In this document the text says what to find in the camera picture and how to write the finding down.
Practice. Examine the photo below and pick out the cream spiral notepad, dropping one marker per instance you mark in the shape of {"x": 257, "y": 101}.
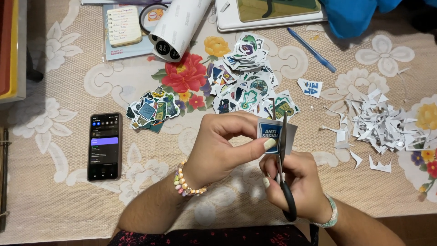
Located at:
{"x": 123, "y": 25}

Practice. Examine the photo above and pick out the light blue sticker paper pack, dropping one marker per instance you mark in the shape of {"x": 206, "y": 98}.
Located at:
{"x": 116, "y": 51}

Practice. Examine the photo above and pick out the yellow red box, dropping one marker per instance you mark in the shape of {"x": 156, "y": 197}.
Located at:
{"x": 10, "y": 47}

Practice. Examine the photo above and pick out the white tray with picture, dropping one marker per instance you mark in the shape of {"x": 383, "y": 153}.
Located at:
{"x": 269, "y": 13}

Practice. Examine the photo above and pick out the white paper roll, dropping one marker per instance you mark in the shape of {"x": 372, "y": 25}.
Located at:
{"x": 177, "y": 29}

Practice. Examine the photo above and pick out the blue cloth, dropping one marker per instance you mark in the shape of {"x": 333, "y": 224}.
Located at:
{"x": 362, "y": 15}

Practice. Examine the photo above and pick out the black smartphone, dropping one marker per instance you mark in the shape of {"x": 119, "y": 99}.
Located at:
{"x": 104, "y": 147}

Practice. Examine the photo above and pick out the pile of white paper scraps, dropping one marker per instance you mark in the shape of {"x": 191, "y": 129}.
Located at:
{"x": 379, "y": 124}

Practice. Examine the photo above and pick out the small pile of cut stickers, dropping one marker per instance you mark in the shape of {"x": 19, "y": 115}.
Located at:
{"x": 153, "y": 110}

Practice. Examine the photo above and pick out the person's right hand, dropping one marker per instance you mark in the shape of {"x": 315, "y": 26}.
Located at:
{"x": 300, "y": 184}

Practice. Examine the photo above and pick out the person's left hand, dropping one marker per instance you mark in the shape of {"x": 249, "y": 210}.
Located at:
{"x": 213, "y": 153}

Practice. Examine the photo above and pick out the blue white loose sticker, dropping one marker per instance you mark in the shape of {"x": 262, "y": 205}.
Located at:
{"x": 310, "y": 87}

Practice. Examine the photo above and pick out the dark floral clothing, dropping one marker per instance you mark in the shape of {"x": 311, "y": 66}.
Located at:
{"x": 211, "y": 237}

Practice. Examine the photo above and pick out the floral lace tablecloth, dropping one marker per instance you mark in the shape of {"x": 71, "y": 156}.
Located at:
{"x": 68, "y": 102}

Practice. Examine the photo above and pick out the large pile of uncut stickers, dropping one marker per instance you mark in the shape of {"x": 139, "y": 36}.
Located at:
{"x": 245, "y": 78}

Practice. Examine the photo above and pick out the blue ballpoint pen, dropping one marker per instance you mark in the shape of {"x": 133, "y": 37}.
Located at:
{"x": 311, "y": 50}

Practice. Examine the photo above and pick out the blue square sticker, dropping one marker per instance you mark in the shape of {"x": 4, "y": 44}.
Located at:
{"x": 271, "y": 131}

